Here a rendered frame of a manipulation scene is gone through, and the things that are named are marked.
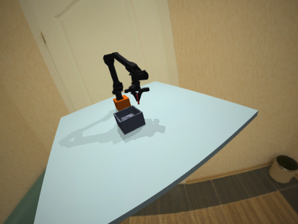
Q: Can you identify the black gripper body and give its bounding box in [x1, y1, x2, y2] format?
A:
[125, 81, 150, 93]

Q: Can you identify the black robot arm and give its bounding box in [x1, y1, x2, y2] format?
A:
[103, 52, 148, 101]

